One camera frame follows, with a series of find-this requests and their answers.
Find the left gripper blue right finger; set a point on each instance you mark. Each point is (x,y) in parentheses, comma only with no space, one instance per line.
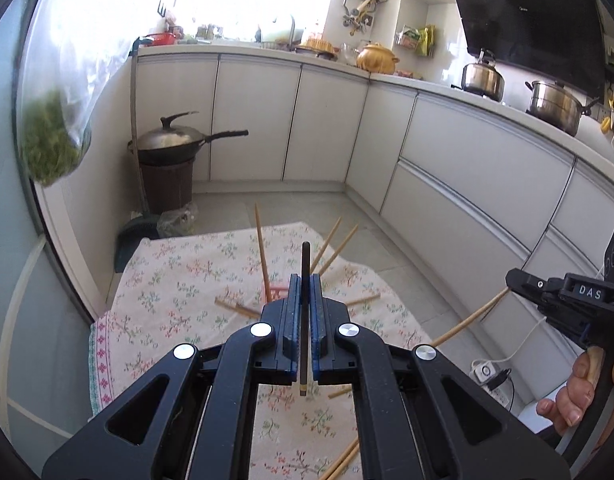
(326,315)

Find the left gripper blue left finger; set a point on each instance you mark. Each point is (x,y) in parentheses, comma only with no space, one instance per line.
(284,317)

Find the person right hand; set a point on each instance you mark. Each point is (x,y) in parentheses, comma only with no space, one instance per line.
(573,400)

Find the pink perforated utensil holder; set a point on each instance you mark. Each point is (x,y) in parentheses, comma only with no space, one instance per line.
(277,292)

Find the floral tablecloth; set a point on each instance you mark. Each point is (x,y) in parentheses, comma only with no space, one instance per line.
(166,296)

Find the dark brown wicker bin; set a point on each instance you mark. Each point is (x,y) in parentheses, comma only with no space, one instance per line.
(166,187)

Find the steel stock pot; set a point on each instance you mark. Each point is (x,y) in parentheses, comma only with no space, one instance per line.
(552,103)

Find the black wok with lid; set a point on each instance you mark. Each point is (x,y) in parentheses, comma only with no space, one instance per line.
(171,144)

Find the steel kettle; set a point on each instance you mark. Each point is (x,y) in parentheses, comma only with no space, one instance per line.
(482,78)

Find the black range hood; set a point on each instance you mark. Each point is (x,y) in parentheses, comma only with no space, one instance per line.
(562,39)

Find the red basket on counter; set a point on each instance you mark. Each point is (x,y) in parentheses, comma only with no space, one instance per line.
(157,39)

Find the plastic bag with greens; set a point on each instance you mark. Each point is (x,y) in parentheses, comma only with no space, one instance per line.
(63,74)

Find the wall rack with packets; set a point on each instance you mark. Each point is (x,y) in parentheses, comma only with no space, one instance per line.
(420,40)

